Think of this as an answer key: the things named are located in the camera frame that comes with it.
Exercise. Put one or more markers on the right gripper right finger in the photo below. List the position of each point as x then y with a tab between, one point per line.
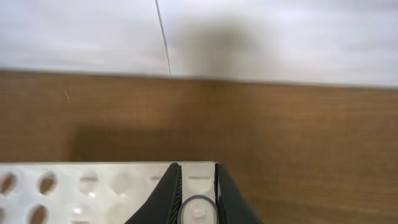
231	205

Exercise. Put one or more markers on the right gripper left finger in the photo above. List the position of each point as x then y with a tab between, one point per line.
161	202

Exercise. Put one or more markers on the clear test tube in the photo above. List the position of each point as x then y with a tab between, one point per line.
197	213

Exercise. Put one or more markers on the white test tube rack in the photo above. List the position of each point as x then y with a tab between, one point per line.
102	174

